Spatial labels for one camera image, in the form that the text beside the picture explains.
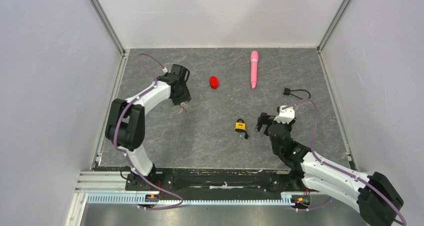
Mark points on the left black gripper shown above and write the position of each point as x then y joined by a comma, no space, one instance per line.
186,96

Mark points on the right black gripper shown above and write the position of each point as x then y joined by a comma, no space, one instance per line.
264,118

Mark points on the metal key bunch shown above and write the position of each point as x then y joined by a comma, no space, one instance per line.
184,107

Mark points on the yellow black padlock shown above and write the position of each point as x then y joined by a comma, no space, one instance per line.
240,127

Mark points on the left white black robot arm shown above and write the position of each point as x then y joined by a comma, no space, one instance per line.
126,123

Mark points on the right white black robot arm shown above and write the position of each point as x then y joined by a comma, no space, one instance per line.
372,195

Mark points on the red cylindrical cap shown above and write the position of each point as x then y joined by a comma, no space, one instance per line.
214,82

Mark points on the pink pen-shaped stick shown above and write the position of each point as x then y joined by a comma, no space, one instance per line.
254,58

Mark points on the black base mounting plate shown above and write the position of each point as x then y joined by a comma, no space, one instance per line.
211,184

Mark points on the left aluminium frame rail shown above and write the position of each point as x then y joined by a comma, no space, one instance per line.
123,58

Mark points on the aluminium frame rail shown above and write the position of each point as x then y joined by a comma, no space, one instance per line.
123,58
329,55

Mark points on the white slotted cable duct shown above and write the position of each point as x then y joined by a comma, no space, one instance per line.
143,199

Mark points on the right aluminium frame rail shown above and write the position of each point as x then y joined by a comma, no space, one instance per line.
329,55

